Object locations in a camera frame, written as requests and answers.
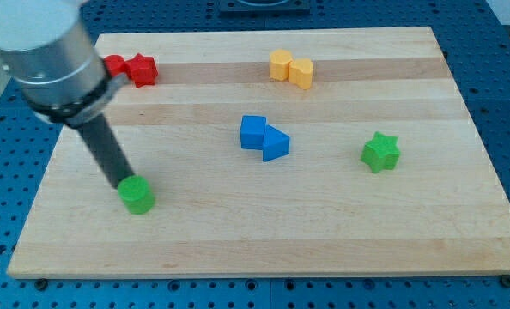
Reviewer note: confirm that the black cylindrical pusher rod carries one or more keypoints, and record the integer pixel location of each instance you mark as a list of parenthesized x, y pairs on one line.
[(104, 147)]

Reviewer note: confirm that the green cylinder block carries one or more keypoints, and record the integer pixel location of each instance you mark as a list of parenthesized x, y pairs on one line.
[(135, 192)]

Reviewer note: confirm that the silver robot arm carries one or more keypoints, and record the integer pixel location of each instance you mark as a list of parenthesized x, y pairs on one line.
[(45, 47)]

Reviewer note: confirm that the red star block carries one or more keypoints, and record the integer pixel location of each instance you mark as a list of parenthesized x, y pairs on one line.
[(142, 70)]

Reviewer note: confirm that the green star block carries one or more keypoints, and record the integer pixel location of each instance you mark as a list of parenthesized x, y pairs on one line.
[(381, 152)]

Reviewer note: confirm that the red cylinder block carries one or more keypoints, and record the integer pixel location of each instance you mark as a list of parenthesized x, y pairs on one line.
[(115, 65)]

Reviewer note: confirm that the blue cube block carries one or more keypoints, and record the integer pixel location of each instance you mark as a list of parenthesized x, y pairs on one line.
[(252, 129)]

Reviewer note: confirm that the blue triangle block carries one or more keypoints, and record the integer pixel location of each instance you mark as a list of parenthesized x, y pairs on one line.
[(276, 144)]

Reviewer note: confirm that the yellow hexagon block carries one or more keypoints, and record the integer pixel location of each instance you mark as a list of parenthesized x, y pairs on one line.
[(280, 60)]

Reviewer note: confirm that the yellow heart block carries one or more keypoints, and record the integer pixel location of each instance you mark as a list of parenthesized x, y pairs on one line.
[(301, 73)]

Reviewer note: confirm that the wooden board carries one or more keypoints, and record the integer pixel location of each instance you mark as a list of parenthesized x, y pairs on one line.
[(221, 211)]

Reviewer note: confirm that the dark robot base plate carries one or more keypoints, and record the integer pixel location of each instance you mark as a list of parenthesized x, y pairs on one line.
[(265, 7)]

